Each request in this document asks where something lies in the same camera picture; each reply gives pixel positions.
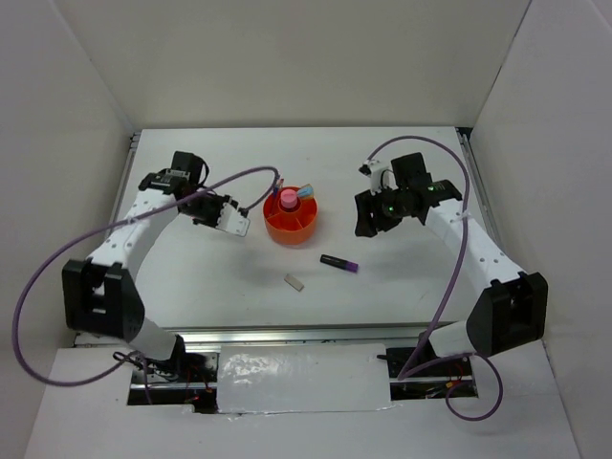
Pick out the aluminium rail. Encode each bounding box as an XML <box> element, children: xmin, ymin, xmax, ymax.
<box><xmin>76</xmin><ymin>320</ymin><xmax>525</xmax><ymax>344</ymax></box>
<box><xmin>456</xmin><ymin>126</ymin><xmax>535</xmax><ymax>339</ymax></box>

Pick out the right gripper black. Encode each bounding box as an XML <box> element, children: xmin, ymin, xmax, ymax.
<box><xmin>355</xmin><ymin>182</ymin><xmax>409</xmax><ymax>237</ymax></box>

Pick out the blue clear highlighter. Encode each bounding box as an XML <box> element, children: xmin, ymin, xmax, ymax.
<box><xmin>296</xmin><ymin>189</ymin><xmax>314</xmax><ymax>200</ymax></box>

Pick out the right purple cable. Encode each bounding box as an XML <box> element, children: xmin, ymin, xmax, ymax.
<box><xmin>366</xmin><ymin>135</ymin><xmax>504</xmax><ymax>422</ymax></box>

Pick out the aluminium right rail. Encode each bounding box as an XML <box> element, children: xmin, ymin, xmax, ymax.
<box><xmin>456</xmin><ymin>126</ymin><xmax>535</xmax><ymax>339</ymax></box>

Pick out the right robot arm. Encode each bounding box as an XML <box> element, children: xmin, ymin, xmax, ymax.
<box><xmin>355</xmin><ymin>153</ymin><xmax>548</xmax><ymax>375</ymax></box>

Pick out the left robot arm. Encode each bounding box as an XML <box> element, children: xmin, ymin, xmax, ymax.
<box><xmin>62</xmin><ymin>151</ymin><xmax>249</xmax><ymax>382</ymax></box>

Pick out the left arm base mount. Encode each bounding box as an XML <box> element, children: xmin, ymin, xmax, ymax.
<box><xmin>113</xmin><ymin>338</ymin><xmax>220</xmax><ymax>414</ymax></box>

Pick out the blue pen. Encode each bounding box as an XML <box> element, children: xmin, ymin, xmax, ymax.
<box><xmin>272</xmin><ymin>177</ymin><xmax>282</xmax><ymax>197</ymax></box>

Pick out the white cover panel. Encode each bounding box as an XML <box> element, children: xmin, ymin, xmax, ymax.
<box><xmin>217</xmin><ymin>343</ymin><xmax>391</xmax><ymax>414</ymax></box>

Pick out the beige eraser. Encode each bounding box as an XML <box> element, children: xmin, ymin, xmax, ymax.
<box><xmin>284</xmin><ymin>273</ymin><xmax>304</xmax><ymax>292</ymax></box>

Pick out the orange round organizer container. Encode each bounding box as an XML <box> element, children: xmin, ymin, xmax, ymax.
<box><xmin>263</xmin><ymin>186</ymin><xmax>318</xmax><ymax>246</ymax></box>

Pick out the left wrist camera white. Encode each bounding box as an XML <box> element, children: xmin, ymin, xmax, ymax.
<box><xmin>216</xmin><ymin>195</ymin><xmax>251</xmax><ymax>237</ymax></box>

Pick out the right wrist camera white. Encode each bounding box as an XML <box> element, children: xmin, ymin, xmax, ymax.
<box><xmin>359</xmin><ymin>160</ymin><xmax>392</xmax><ymax>195</ymax></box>

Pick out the purple black highlighter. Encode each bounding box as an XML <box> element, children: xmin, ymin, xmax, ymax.
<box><xmin>319</xmin><ymin>254</ymin><xmax>359</xmax><ymax>273</ymax></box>

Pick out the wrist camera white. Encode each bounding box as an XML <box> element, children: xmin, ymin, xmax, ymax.
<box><xmin>359</xmin><ymin>160</ymin><xmax>392</xmax><ymax>195</ymax></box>
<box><xmin>216</xmin><ymin>195</ymin><xmax>251</xmax><ymax>237</ymax></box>

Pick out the aluminium front rail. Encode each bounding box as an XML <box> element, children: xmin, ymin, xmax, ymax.
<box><xmin>76</xmin><ymin>320</ymin><xmax>525</xmax><ymax>344</ymax></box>

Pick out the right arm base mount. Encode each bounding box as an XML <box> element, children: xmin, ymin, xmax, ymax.
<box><xmin>377</xmin><ymin>347</ymin><xmax>477</xmax><ymax>401</ymax></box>

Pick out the red pen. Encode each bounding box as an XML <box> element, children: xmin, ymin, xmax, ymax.
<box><xmin>267</xmin><ymin>178</ymin><xmax>284</xmax><ymax>217</ymax></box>

